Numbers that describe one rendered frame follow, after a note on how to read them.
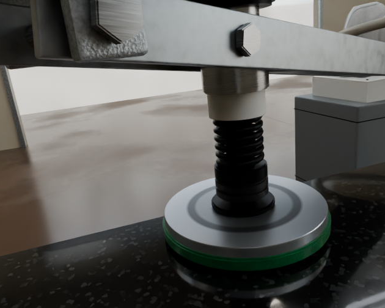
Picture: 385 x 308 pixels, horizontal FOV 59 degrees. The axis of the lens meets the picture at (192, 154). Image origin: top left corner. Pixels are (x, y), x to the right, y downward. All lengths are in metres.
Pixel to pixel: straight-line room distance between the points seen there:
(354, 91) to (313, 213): 1.06
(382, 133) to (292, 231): 1.11
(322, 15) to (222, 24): 6.08
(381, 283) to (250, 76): 0.25
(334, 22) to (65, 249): 6.32
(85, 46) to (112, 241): 0.32
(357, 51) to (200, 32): 0.30
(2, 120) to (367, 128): 4.62
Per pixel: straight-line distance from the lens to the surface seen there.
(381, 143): 1.48
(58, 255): 0.49
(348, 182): 0.61
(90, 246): 0.48
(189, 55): 0.29
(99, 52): 0.22
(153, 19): 0.27
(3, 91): 5.19
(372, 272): 0.41
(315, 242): 0.41
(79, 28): 0.21
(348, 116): 1.41
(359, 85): 1.44
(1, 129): 5.27
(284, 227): 0.41
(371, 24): 1.19
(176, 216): 0.44
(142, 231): 0.49
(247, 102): 0.39
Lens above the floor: 1.06
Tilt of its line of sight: 17 degrees down
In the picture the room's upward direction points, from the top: 6 degrees counter-clockwise
